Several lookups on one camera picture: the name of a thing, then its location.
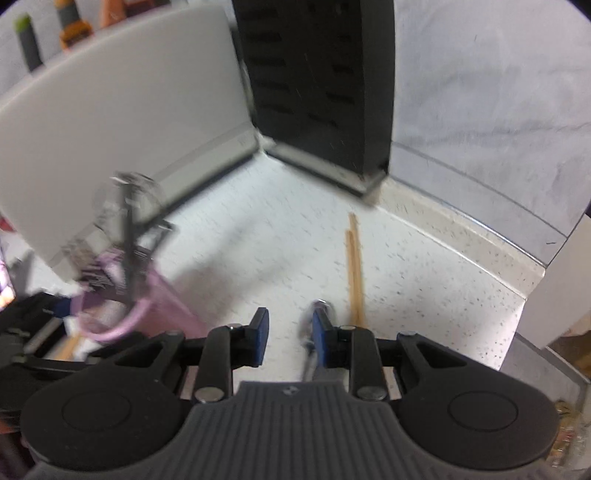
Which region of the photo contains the wire whisk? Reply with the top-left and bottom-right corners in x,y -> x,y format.
92,172 -> 174,305

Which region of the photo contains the wooden-handled cleaver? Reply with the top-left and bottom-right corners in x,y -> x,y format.
100,0 -> 131,29

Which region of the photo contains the white countertop appliance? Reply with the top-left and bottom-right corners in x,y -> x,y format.
0,4 -> 262,284

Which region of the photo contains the pink mesh utensil holder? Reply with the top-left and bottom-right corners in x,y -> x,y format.
69,249 -> 208,344

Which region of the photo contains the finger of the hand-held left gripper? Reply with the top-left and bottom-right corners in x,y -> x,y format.
25,293 -> 75,324

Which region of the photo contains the wooden chopstick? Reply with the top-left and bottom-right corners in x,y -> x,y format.
348,212 -> 368,324
344,230 -> 363,326

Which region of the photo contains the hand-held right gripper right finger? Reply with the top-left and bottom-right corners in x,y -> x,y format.
311,308 -> 467,402

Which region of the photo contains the green-handled knife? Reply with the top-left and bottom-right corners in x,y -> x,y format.
15,14 -> 45,73

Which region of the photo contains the white cabinet panel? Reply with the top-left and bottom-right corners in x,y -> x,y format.
515,203 -> 591,354

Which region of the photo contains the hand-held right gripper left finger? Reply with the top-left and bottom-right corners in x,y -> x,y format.
113,308 -> 271,402

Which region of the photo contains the orange-handled knife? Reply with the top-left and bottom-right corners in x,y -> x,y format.
54,0 -> 80,28

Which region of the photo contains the metal spoon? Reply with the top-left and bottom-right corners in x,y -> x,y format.
299,299 -> 334,383

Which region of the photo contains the black knife block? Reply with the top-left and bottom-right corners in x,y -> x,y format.
231,0 -> 397,197

